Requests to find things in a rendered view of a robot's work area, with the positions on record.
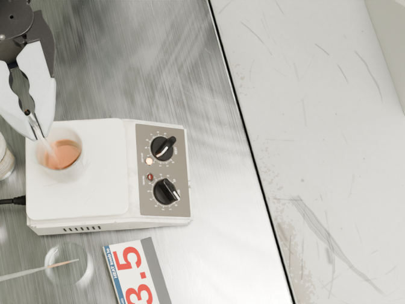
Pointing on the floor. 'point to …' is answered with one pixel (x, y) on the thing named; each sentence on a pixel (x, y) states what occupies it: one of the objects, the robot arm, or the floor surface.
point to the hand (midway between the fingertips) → (34, 123)
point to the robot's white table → (322, 143)
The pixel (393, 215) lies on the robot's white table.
